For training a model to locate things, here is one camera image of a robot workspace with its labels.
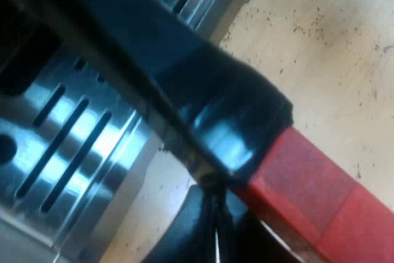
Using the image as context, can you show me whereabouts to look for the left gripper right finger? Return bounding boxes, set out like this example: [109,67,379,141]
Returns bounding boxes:
[216,189,304,263]

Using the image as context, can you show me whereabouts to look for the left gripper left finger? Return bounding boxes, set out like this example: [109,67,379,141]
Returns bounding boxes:
[142,184,218,263]

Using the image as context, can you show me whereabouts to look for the filter holder with red-ended handle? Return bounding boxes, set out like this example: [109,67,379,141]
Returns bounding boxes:
[0,0,394,263]

